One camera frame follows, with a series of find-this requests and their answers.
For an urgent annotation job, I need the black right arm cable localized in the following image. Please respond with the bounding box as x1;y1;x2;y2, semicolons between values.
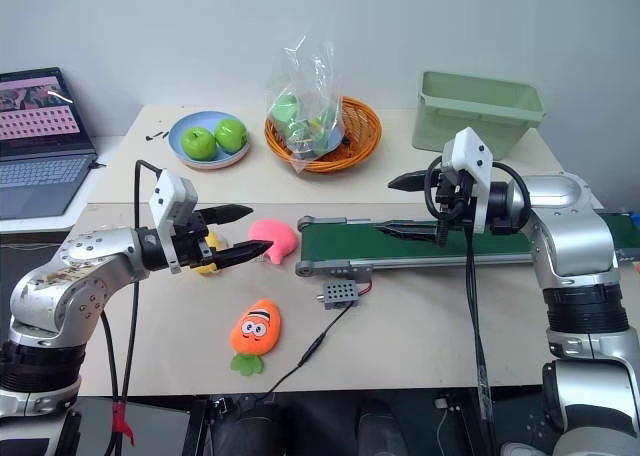
423;154;533;456

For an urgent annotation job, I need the clear plastic bag of toys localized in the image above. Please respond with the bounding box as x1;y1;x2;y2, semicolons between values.
264;32;347;176

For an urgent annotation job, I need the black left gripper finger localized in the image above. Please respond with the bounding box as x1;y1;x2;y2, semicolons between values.
213;239;275;272
193;203;253;226

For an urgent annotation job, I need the grey controller box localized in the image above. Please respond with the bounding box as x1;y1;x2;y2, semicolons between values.
315;278;361;312

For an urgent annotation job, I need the light blue plate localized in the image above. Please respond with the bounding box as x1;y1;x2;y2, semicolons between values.
167;110;252;172

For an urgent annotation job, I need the pink plush toy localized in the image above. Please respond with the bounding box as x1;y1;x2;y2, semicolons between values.
247;218;301;266

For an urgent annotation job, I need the pale green plastic bin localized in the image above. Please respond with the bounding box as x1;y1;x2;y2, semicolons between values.
411;70;546;160

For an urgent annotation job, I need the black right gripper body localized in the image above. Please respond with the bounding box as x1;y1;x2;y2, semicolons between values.
432;167;477;223

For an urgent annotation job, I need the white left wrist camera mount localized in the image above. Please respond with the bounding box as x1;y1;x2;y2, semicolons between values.
148;169;199;275

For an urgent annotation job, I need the red tape on cable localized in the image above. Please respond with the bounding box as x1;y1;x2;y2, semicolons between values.
111;401;137;448

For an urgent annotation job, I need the green conveyor belt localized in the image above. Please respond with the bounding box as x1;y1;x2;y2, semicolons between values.
294;209;640;279

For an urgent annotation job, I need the dark rounded shape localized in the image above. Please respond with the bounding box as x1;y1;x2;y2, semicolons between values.
210;394;282;456

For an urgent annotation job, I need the black control box cable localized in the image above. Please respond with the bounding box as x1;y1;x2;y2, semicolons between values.
261;303;352;403

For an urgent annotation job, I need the orange woven basket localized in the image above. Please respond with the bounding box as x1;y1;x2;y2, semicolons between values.
263;95;384;174

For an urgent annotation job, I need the yellow plush toy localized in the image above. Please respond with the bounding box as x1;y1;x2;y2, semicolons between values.
191;227;227;277

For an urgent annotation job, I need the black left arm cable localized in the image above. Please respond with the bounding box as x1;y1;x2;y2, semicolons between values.
101;159;169;456

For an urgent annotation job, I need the open grey laptop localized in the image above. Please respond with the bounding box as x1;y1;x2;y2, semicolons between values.
0;66;99;221

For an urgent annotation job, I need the orange carrot plush toy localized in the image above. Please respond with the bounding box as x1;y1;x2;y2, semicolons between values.
228;298;285;378

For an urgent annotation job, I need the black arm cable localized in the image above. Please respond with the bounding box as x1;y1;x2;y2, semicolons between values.
423;154;533;456
101;159;169;456

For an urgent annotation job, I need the green apple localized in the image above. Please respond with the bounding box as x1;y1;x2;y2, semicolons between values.
180;126;219;160
214;118;250;154

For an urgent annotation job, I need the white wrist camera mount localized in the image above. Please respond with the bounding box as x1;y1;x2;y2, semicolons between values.
148;169;199;275
441;126;497;235

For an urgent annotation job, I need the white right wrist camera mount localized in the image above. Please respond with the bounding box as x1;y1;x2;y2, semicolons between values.
441;126;497;235

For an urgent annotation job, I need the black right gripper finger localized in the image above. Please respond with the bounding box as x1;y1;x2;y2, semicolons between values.
387;170;438;194
374;219;449;248

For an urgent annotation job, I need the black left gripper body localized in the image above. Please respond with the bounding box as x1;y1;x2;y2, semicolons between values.
172;212;220;270

